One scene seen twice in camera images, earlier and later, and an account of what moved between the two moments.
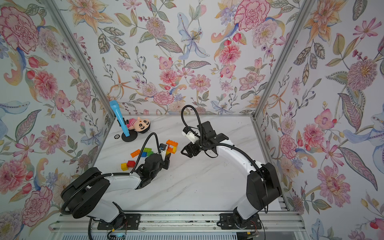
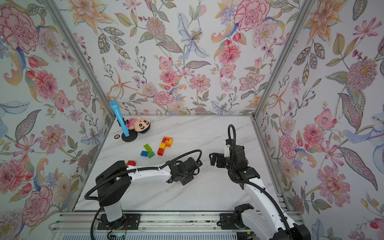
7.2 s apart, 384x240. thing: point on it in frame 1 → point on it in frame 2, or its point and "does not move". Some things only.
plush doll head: x=142 y=125 does not move
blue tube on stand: x=115 y=106 does not move
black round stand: x=133 y=136 does not move
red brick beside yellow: x=131 y=163 does not move
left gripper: x=167 y=161 → x=190 y=178
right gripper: x=191 y=148 → x=222 y=158
